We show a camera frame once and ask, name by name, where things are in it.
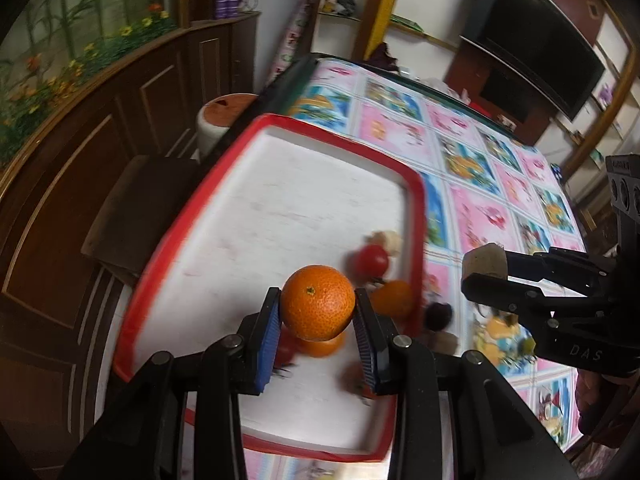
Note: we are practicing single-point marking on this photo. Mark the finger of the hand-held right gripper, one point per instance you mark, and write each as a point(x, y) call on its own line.
point(550, 265)
point(500, 295)

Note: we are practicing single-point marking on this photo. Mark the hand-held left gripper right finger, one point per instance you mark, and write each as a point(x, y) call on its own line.
point(367, 345)

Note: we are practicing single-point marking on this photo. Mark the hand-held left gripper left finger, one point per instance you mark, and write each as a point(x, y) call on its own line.
point(267, 345)

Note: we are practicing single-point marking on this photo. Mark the red tomato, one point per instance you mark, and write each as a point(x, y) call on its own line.
point(372, 260)
point(286, 352)

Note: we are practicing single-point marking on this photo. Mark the orange tangerine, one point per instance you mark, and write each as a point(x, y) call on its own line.
point(395, 299)
point(320, 347)
point(318, 302)

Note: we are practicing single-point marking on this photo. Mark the dark red jujube date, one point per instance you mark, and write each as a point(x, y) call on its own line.
point(437, 315)

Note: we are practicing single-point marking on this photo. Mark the red rimmed white tray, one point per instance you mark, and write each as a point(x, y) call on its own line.
point(280, 200)

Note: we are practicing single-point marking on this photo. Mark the person's right forearm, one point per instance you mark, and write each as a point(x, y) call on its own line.
point(600, 400)

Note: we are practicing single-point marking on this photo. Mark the fruit printed pink tablecloth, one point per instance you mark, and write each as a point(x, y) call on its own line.
point(480, 210)

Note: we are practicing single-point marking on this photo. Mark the purple plush toy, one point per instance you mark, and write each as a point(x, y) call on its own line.
point(606, 92)

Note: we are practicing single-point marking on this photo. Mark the brown wooden stool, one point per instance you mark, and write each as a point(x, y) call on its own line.
point(140, 205)

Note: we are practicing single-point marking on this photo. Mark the dark wooden television cabinet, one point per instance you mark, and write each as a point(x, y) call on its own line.
point(490, 85)

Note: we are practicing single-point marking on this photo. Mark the black flat television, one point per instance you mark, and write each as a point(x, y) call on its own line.
point(545, 55)

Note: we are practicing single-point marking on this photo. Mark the brown wooden cabinet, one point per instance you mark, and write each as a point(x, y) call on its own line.
point(75, 185)

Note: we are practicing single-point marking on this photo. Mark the dark red bag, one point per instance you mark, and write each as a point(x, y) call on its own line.
point(382, 52)

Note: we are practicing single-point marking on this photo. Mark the flat green shelf item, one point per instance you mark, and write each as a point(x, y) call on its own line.
point(407, 24)

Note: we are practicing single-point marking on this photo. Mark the pink printed wrap roll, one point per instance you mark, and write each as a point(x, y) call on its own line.
point(295, 35)

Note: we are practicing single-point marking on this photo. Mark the black and yellow shelf item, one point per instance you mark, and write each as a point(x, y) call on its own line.
point(340, 2)

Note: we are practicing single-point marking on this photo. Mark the flower and bamboo wall panel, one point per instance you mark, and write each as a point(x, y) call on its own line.
point(75, 25)

